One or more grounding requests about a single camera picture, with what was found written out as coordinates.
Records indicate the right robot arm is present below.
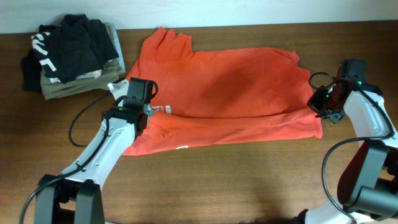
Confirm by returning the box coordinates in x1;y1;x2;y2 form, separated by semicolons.
295;85;397;224

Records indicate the khaki folded garment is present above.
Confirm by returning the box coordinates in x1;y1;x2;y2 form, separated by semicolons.
40;23;125;100

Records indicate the orange red t-shirt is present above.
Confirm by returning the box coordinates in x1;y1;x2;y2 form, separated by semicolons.
125;28;323;156

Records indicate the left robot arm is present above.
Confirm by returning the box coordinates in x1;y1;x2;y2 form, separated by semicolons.
32;104;154;223

